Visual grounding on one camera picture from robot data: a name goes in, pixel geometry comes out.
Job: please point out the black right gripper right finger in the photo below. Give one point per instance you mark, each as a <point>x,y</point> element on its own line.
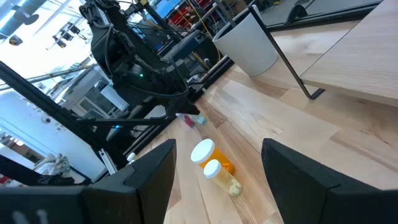
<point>295,186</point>

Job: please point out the teal medicine bottle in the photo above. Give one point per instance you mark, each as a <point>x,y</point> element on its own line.
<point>201,120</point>

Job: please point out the white-capped medicine bottle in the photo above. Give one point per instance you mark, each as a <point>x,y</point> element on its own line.
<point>131,157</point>

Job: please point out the wooden shelf with black frame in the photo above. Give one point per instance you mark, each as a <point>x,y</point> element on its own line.
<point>357,56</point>

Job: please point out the small yellow medicine bottle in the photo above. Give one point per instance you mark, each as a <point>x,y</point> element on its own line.
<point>224,180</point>

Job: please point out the blue bottle with red pills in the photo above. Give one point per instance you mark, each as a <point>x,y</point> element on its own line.
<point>189,120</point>

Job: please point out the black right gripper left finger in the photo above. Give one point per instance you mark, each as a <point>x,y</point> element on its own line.
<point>149,186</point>

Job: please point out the black arched bracket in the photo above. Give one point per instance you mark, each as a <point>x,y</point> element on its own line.
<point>295,12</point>

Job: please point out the large orange medicine bottle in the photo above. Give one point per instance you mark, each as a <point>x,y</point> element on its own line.
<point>202,151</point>

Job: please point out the person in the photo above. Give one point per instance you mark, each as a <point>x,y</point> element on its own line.
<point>192,14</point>

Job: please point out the black aluminium table frame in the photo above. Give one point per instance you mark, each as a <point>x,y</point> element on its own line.
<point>46,104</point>

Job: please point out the white plant pot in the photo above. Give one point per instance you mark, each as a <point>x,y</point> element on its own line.
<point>248,46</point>

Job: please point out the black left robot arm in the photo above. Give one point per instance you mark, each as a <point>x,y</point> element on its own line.
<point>105,40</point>

